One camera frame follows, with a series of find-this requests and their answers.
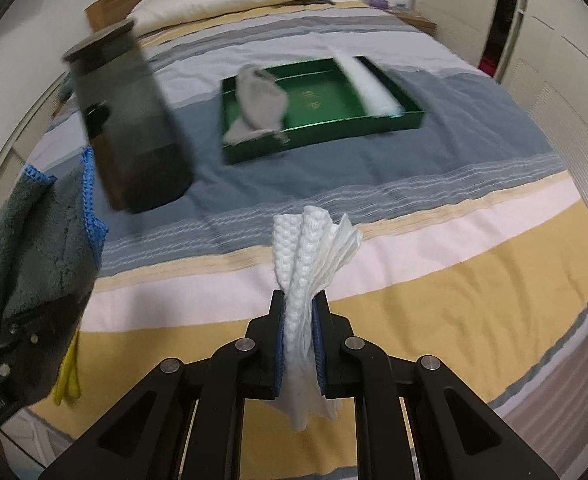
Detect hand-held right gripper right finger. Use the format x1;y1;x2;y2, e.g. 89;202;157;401
313;292;560;480

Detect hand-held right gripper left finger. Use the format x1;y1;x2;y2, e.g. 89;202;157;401
38;290;287;480

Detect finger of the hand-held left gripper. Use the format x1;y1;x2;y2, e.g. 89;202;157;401
1;302;84;361

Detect yellow cloth with white cuff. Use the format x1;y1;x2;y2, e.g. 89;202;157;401
52;330;82;407

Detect dark grey towel blue edge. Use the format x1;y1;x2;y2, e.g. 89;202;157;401
0;147;108;406

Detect green tray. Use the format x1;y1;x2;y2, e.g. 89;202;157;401
220;56;426;165

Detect grey sock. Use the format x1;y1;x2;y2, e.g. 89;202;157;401
222;64;291;147

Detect white towel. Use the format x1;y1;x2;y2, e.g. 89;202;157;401
330;45;403;118

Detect striped bedspread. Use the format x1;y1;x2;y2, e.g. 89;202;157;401
0;0;588;441

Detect dark grey lidded jar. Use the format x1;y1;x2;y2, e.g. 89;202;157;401
62;17;195;215

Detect wooden nightstand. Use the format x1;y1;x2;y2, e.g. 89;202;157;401
386;5;437;36

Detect white sliding-door wardrobe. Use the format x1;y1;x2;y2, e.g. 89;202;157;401
409;0;588;231

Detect dark hanging clothes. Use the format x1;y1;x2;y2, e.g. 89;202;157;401
484;0;525;61

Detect white slatted wall cabinet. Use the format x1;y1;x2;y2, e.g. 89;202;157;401
0;75;69;221

